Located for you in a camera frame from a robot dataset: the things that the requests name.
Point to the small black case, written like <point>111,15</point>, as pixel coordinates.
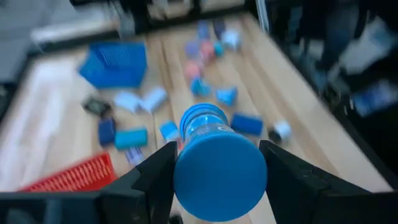
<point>97,106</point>

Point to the white box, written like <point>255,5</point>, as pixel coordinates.
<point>154,99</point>
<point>127,101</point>

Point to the teal box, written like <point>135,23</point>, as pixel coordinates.
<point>130,139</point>

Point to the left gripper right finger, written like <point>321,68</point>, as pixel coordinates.
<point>298,196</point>

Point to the pink capped sand hourglass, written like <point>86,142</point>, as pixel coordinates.
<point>192,70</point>

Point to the small purple charger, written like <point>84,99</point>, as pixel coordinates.
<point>135,155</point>

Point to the blue plastic basket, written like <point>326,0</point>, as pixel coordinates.
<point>118,71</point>

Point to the person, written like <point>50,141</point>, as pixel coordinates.
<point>339,34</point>

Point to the red plastic basket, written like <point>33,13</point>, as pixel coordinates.
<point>77,177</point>

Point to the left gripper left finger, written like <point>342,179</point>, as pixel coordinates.
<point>149,193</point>

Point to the purple capped sand hourglass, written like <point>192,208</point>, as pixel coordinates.
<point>192,49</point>

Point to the black aluminium table frame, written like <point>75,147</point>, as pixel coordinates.
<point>377,155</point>

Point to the dark blue box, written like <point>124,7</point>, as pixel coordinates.
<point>106,132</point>

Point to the white charger with black end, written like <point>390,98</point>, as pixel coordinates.
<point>281,130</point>

